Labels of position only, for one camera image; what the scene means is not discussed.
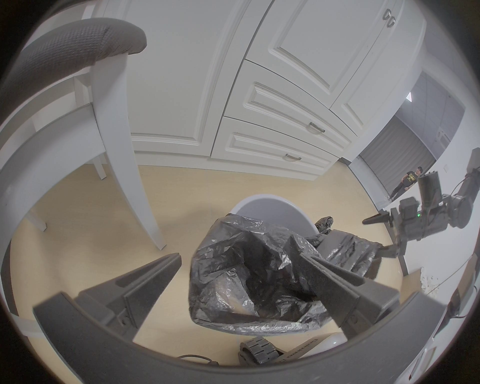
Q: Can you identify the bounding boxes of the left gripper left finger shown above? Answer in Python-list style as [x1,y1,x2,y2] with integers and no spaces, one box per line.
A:
[77,252,183,342]

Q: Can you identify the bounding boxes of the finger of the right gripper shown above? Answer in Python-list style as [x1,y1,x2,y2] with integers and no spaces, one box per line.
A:
[362,212,392,226]
[374,242,403,259]

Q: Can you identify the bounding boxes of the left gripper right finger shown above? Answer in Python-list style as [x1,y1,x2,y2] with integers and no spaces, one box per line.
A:
[298,254,402,338]

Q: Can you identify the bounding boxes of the black plastic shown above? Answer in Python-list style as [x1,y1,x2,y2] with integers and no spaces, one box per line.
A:
[314,215,334,235]

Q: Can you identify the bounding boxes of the black plastic bag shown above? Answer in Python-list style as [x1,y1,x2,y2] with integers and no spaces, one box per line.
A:
[187,213,384,335]

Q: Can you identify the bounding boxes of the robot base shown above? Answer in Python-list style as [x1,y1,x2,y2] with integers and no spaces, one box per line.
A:
[238,332,350,367]

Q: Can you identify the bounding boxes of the white trash bin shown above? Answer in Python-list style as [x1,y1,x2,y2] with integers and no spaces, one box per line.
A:
[230,193,318,241]

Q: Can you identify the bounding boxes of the person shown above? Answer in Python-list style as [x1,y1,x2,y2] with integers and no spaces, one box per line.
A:
[390,166,425,201]

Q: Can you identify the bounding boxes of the grey curtain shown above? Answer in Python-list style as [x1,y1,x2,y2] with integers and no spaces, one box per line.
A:
[359,115,436,200]

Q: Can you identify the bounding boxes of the white wardrobe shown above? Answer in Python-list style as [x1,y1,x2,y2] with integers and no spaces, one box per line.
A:
[90,0,428,183]

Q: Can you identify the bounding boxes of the white chair grey cushions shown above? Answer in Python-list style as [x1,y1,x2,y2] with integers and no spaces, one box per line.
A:
[0,18,167,271]

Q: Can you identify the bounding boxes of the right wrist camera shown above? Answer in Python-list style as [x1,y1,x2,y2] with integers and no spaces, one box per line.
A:
[398,197,421,220]

